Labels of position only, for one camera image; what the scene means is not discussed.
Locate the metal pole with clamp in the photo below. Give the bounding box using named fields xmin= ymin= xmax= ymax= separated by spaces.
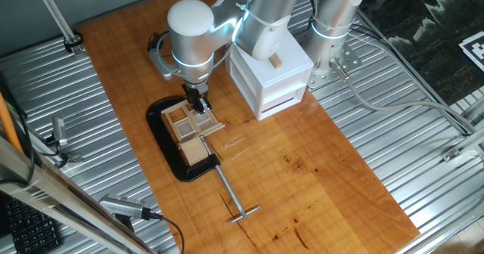
xmin=31 ymin=0 xmax=85 ymax=57

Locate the grey cable with metal connector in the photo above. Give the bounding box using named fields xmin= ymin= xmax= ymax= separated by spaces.
xmin=328 ymin=57 xmax=478 ymax=135

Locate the dark landscape poster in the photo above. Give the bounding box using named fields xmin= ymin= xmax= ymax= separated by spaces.
xmin=358 ymin=0 xmax=484 ymax=106

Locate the small wooden sliding window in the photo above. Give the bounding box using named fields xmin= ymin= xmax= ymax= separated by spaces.
xmin=160 ymin=97 xmax=226 ymax=144

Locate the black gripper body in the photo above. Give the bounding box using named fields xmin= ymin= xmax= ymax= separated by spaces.
xmin=181 ymin=80 xmax=211 ymax=104

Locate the aluminium profile beam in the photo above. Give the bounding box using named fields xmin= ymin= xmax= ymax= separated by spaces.
xmin=0 ymin=135 xmax=157 ymax=254

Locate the black keyboard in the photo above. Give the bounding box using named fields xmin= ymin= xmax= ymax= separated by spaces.
xmin=4 ymin=196 xmax=64 ymax=254

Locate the light wooden block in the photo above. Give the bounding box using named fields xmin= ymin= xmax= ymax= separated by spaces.
xmin=177 ymin=135 xmax=210 ymax=168

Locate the aluminium corner bracket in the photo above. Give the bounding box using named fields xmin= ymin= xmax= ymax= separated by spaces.
xmin=441 ymin=145 xmax=464 ymax=163

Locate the orange wooden board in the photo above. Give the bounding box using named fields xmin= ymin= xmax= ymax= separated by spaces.
xmin=77 ymin=0 xmax=421 ymax=254

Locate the stepped wooden stick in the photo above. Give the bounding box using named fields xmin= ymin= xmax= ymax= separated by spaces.
xmin=268 ymin=53 xmax=284 ymax=70

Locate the small grey camera on mount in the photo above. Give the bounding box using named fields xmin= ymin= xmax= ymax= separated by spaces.
xmin=48 ymin=116 xmax=82 ymax=163

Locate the white plastic box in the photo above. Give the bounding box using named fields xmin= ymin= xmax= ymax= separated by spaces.
xmin=225 ymin=29 xmax=315 ymax=122

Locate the black C-clamp with screw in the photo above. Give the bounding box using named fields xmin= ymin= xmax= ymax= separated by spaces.
xmin=145 ymin=97 xmax=262 ymax=225

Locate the orange pole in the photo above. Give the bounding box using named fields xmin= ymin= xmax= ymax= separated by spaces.
xmin=0 ymin=91 xmax=24 ymax=155

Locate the black and white marker tag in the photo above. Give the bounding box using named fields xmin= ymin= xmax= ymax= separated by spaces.
xmin=458 ymin=31 xmax=484 ymax=73

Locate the black camera cable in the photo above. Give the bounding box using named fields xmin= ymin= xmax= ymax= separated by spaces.
xmin=149 ymin=211 xmax=186 ymax=254

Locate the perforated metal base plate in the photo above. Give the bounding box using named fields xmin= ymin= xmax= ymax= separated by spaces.
xmin=306 ymin=42 xmax=362 ymax=90

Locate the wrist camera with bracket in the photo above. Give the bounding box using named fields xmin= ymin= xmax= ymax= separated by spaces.
xmin=147 ymin=31 xmax=179 ymax=82

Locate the silver ribbed camera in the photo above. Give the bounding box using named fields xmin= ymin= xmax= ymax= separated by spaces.
xmin=98 ymin=194 xmax=153 ymax=221

